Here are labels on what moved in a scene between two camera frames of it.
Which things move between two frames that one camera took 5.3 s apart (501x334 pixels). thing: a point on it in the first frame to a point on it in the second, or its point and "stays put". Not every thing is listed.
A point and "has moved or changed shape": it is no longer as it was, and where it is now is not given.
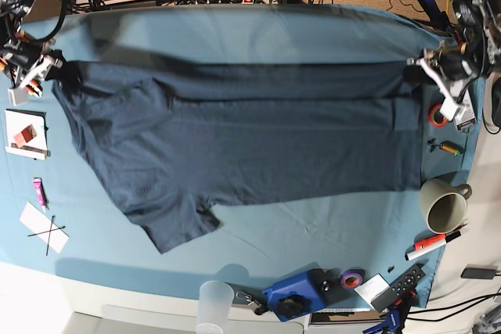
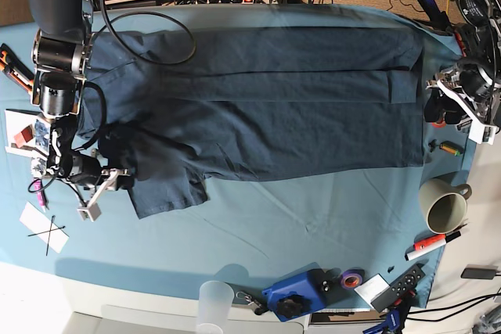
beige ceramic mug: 444,204 stays put
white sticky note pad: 373,288 stays put
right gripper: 452,68 to 475,93
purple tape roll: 352,278 stays put
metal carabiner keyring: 253,303 stays put
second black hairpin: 50,230 stays put
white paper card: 45,228 stays put
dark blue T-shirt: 172,141 has moved or changed shape
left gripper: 25,62 to 117,148
